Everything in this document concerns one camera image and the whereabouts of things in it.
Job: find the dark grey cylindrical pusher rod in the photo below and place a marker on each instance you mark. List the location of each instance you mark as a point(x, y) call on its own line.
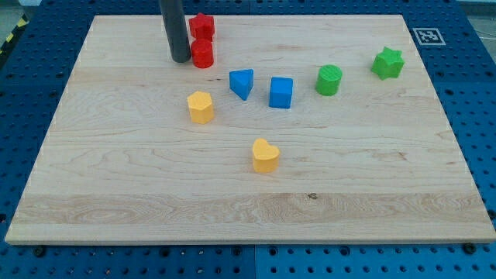
point(176, 30)

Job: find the blue cube block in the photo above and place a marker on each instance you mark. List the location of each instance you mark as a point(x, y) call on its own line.
point(281, 91)

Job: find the red star block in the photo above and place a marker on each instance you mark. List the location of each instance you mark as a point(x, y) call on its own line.
point(202, 26)

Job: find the red cylinder block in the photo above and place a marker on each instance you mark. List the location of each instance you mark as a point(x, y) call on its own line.
point(202, 53)

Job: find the blue triangle block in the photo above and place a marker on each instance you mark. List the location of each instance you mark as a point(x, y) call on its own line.
point(241, 82)

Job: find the yellow hexagon block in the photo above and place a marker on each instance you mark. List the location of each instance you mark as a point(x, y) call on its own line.
point(200, 107)

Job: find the yellow black hazard tape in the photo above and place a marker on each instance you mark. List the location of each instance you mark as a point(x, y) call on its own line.
point(14, 36)

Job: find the green cylinder block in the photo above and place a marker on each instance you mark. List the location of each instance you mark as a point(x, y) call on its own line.
point(328, 80)

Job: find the yellow heart block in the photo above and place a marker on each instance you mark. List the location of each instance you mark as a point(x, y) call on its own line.
point(265, 156)

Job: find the light wooden board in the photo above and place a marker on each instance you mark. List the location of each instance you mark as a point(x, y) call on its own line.
point(123, 164)

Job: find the green star block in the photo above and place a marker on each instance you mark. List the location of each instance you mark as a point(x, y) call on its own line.
point(388, 63)

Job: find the white fiducial marker tag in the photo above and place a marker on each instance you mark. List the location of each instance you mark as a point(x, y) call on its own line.
point(427, 36)

